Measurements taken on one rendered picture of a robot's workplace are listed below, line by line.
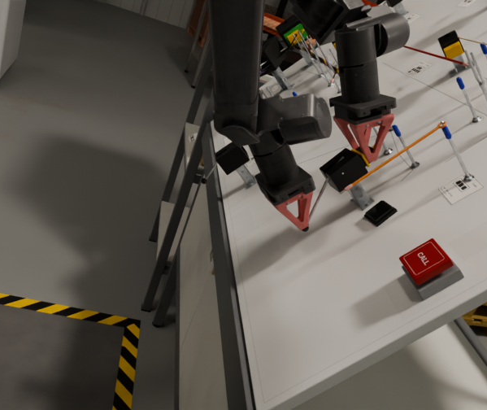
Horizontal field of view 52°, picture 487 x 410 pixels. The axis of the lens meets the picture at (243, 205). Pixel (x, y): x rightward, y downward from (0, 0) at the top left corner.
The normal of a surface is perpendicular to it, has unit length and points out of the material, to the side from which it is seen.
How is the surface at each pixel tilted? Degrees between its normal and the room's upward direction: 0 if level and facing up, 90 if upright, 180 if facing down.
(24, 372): 0
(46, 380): 0
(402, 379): 0
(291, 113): 62
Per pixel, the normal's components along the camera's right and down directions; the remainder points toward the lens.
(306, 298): -0.55, -0.71
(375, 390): 0.33, -0.85
